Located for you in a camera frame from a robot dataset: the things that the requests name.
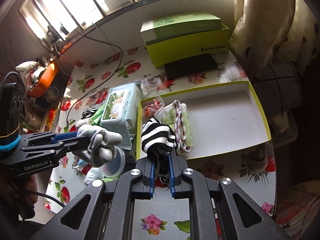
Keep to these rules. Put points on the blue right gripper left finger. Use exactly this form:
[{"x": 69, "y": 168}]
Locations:
[{"x": 151, "y": 176}]

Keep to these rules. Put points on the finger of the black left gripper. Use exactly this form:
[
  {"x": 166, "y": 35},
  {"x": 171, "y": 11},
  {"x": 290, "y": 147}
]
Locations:
[{"x": 72, "y": 144}]

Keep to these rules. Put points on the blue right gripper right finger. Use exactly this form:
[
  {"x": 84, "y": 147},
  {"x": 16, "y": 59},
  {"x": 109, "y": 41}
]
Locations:
[{"x": 171, "y": 177}]

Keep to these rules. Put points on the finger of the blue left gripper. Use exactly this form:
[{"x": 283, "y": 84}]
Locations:
[{"x": 65, "y": 137}]

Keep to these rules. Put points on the white bandage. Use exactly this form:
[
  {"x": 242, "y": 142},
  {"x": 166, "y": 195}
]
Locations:
[{"x": 81, "y": 122}]

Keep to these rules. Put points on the grey white sock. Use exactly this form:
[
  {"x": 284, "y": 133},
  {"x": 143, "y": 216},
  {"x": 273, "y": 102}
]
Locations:
[{"x": 101, "y": 147}]

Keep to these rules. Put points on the green microfibre cloth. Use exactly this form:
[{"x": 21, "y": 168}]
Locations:
[{"x": 96, "y": 117}]

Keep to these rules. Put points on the black white striped sock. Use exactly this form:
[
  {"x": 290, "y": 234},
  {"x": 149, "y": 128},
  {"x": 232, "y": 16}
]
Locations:
[
  {"x": 158, "y": 141},
  {"x": 88, "y": 112}
]

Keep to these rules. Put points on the green cloth with beaded trim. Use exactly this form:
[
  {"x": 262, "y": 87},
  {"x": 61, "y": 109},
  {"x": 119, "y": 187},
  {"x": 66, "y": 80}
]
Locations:
[{"x": 176, "y": 116}]

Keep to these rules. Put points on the plastic bag with red items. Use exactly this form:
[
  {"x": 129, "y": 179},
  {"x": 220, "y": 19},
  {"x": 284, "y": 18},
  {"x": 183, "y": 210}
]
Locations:
[{"x": 153, "y": 109}]

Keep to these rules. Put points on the white ribbed sock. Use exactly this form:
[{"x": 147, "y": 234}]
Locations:
[{"x": 93, "y": 174}]

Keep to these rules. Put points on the person's left hand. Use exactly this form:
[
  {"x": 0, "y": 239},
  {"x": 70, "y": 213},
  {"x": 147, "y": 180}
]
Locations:
[{"x": 24, "y": 184}]

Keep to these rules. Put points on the clear round plastic container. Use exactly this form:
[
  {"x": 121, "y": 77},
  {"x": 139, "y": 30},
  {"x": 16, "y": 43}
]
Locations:
[{"x": 116, "y": 166}]

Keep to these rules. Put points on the green rounded square sponge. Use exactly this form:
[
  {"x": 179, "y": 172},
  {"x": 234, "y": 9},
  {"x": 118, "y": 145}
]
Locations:
[{"x": 109, "y": 179}]

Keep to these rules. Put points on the wet wipes pack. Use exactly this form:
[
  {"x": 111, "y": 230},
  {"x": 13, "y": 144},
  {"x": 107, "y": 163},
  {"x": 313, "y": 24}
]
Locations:
[{"x": 122, "y": 106}]

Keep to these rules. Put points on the orange plastic basin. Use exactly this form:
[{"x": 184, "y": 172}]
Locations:
[{"x": 43, "y": 78}]

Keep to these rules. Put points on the white plastic bag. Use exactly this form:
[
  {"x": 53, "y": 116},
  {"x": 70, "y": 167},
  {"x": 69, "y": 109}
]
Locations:
[{"x": 30, "y": 72}]

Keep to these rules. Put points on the yellow-green shallow box tray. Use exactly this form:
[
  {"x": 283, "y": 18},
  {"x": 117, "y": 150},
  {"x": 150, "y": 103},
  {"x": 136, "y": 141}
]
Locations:
[{"x": 224, "y": 117}]

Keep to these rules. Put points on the floral tablecloth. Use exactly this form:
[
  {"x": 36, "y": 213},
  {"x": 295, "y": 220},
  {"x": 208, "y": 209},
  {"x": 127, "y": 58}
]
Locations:
[{"x": 163, "y": 216}]

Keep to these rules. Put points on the black smartphone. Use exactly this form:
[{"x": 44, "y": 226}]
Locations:
[{"x": 190, "y": 65}]

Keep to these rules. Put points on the yellow-green shoe box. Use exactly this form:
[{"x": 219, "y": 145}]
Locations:
[{"x": 207, "y": 42}]

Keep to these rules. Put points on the grey plaid cushion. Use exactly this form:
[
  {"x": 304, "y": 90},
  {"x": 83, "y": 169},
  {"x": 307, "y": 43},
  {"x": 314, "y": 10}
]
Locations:
[{"x": 278, "y": 89}]

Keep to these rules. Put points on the green white carton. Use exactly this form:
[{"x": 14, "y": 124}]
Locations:
[{"x": 168, "y": 27}]

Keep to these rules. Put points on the beige patterned curtain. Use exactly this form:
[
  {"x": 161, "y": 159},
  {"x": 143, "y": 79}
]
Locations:
[{"x": 273, "y": 31}]

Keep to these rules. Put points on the blue strap band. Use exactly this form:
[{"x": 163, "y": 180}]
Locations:
[{"x": 10, "y": 146}]

